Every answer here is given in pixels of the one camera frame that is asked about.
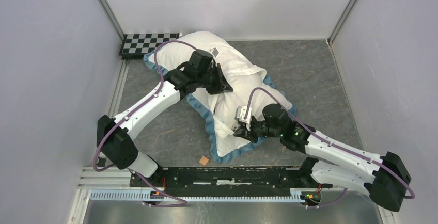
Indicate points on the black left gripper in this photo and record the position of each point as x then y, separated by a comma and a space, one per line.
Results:
221, 84

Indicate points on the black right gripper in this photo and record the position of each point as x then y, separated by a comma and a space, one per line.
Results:
247, 134

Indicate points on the white pillow insert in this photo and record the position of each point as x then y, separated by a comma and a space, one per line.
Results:
243, 83

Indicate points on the white pillowcase with blue ruffle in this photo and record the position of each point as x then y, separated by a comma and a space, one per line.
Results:
224, 146

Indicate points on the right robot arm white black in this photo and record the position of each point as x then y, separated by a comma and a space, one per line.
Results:
383, 178

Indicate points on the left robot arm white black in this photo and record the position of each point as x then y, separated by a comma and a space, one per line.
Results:
115, 135

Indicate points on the small orange cube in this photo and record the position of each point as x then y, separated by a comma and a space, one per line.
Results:
204, 161

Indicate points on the black white checkerboard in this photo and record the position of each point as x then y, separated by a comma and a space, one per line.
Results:
135, 46

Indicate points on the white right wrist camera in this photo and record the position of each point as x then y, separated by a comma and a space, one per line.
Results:
243, 118

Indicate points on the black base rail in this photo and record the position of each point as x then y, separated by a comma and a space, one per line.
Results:
266, 181

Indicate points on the white slotted cable duct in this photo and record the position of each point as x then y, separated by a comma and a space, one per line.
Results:
146, 195

